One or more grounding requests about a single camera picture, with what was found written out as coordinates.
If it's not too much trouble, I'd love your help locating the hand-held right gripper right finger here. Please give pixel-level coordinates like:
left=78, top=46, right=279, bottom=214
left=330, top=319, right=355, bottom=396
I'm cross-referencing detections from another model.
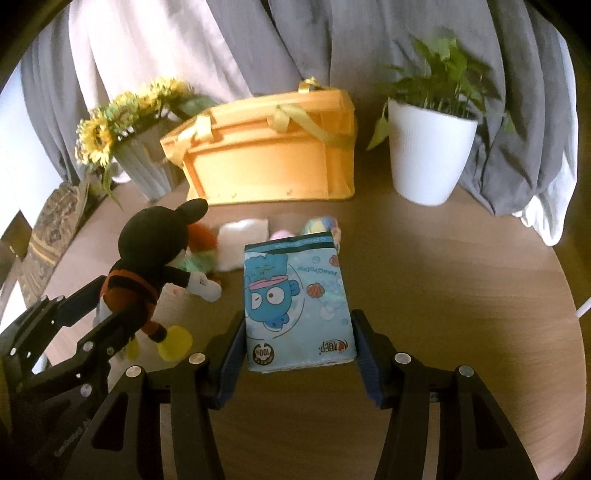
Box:
left=352, top=309, right=532, bottom=480

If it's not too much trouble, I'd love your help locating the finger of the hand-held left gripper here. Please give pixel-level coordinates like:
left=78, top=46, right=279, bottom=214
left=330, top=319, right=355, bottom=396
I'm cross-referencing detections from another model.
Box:
left=17, top=313, right=140, bottom=403
left=0, top=274, right=109, bottom=371

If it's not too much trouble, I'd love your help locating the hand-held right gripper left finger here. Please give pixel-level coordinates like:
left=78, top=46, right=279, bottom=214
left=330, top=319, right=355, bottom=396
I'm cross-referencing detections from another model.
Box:
left=69, top=316, right=247, bottom=480

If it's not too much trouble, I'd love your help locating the blue cartoon tissue pack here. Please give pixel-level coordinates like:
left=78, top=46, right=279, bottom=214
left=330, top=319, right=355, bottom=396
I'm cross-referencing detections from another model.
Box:
left=243, top=233, right=358, bottom=372

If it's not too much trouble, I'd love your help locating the black mouse plush toy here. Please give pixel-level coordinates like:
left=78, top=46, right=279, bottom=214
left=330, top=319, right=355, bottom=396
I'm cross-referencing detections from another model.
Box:
left=95, top=198, right=223, bottom=363

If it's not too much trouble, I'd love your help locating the white soft pillow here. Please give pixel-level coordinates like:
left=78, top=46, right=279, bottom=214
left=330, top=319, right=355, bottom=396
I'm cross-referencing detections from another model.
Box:
left=217, top=219, right=269, bottom=273

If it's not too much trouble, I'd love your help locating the pastel plush ball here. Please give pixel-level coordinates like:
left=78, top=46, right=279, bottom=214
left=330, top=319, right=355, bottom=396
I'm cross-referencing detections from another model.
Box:
left=300, top=216, right=345, bottom=252

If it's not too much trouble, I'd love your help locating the orange storage box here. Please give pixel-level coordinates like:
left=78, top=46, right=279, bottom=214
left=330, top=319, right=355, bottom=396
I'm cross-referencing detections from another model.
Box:
left=159, top=79, right=358, bottom=206

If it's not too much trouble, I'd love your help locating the patterned brown cushion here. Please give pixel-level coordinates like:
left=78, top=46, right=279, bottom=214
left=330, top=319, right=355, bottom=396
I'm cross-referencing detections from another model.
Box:
left=21, top=178, right=93, bottom=308

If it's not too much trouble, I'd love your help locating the green and red plush toy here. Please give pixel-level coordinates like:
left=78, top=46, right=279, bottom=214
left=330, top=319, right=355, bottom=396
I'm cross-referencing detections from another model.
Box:
left=182, top=223, right=220, bottom=275

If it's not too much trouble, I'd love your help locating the grey ribbed vase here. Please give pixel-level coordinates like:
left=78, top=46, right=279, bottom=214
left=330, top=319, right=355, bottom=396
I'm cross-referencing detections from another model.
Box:
left=113, top=121, right=185, bottom=204

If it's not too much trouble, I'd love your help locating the sunflower bouquet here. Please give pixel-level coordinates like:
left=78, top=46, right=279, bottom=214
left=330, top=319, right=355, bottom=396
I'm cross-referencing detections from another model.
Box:
left=75, top=78, right=222, bottom=210

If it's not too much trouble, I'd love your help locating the white ribbed plant pot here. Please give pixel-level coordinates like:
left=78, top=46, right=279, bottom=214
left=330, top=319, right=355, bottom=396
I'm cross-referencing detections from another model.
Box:
left=388, top=98, right=479, bottom=207

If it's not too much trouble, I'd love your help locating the green leafy plant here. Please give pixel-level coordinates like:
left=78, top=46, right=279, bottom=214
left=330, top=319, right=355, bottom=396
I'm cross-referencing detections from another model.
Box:
left=367, top=37, right=515, bottom=151

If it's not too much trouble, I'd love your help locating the grey curtain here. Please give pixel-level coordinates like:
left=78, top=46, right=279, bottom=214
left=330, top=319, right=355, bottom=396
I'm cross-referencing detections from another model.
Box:
left=21, top=0, right=578, bottom=217

